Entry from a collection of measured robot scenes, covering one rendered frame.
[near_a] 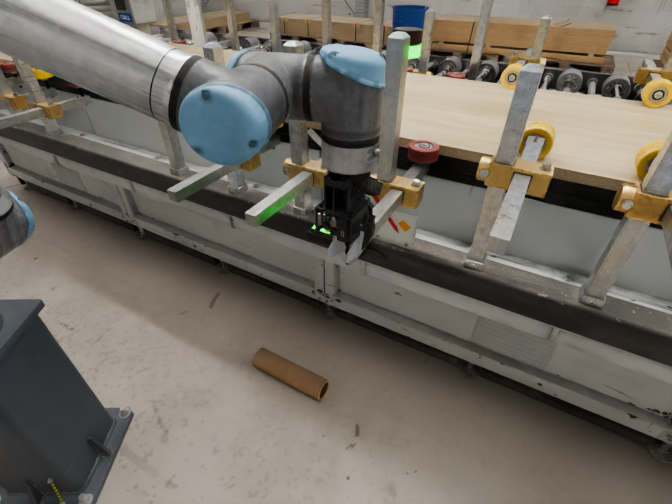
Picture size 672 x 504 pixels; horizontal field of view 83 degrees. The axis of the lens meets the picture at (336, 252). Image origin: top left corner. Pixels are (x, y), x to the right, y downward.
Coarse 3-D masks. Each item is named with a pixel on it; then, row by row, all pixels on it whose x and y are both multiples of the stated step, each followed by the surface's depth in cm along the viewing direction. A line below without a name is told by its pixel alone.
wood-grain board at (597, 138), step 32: (416, 96) 134; (448, 96) 134; (480, 96) 134; (512, 96) 134; (544, 96) 134; (576, 96) 134; (320, 128) 116; (416, 128) 109; (448, 128) 109; (480, 128) 109; (576, 128) 109; (608, 128) 109; (640, 128) 109; (480, 160) 97; (544, 160) 92; (576, 160) 92; (608, 160) 92
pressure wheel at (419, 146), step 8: (416, 144) 99; (424, 144) 97; (432, 144) 99; (408, 152) 99; (416, 152) 96; (424, 152) 95; (432, 152) 95; (416, 160) 97; (424, 160) 97; (432, 160) 97
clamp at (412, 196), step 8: (376, 176) 92; (384, 184) 90; (392, 184) 89; (400, 184) 89; (408, 184) 89; (424, 184) 90; (384, 192) 91; (408, 192) 88; (416, 192) 87; (408, 200) 89; (416, 200) 88
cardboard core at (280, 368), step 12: (264, 348) 150; (264, 360) 145; (276, 360) 144; (288, 360) 145; (276, 372) 142; (288, 372) 140; (300, 372) 140; (312, 372) 141; (288, 384) 141; (300, 384) 138; (312, 384) 136; (324, 384) 137; (312, 396) 137
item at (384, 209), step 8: (416, 168) 98; (424, 168) 99; (408, 176) 94; (416, 176) 95; (392, 192) 88; (400, 192) 88; (384, 200) 85; (392, 200) 85; (400, 200) 89; (376, 208) 82; (384, 208) 82; (392, 208) 85; (376, 216) 80; (384, 216) 81; (376, 224) 78; (376, 232) 80
